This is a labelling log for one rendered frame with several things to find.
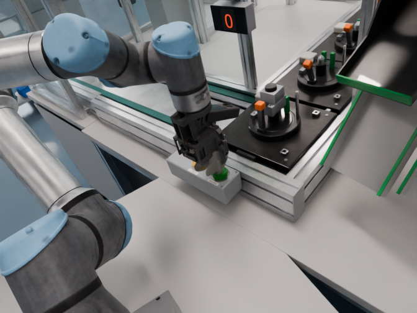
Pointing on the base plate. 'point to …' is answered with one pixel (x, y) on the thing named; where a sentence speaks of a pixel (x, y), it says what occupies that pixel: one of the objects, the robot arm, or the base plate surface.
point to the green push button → (221, 174)
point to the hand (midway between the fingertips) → (218, 167)
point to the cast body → (273, 98)
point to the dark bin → (386, 54)
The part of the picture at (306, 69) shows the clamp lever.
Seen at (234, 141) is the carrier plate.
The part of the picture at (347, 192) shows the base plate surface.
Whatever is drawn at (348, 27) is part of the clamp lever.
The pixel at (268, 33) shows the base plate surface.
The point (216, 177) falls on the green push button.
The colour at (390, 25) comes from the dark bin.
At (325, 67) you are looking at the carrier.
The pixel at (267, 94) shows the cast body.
